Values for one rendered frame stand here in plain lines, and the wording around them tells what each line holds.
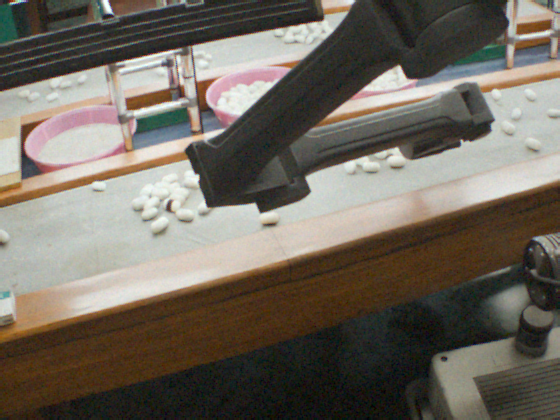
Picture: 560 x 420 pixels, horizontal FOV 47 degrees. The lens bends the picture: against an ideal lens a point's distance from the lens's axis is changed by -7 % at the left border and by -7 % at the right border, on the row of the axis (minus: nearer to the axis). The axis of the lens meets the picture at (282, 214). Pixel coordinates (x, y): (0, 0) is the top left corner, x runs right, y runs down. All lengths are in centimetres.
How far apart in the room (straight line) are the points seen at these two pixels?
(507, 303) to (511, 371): 85
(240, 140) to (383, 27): 22
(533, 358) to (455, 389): 18
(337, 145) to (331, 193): 42
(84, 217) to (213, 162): 61
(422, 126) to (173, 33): 47
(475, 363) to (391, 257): 30
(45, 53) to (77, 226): 35
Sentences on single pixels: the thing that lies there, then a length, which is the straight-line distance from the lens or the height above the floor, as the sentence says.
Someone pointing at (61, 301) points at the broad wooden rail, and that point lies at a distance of 111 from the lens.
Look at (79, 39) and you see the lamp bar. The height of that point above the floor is 109.
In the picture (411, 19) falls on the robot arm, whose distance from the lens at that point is 53.
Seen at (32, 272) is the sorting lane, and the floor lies 74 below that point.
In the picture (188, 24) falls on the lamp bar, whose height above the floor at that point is 108.
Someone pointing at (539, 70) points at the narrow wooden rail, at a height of 76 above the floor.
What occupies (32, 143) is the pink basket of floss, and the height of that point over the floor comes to 75.
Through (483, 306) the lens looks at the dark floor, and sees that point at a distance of 214.
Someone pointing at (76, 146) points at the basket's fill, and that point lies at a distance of 159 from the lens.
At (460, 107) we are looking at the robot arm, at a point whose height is 101.
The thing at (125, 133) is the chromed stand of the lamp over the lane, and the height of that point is 81.
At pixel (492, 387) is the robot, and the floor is 48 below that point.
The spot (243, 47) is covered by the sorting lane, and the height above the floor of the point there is 74.
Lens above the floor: 147
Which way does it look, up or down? 36 degrees down
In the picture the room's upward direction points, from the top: 5 degrees counter-clockwise
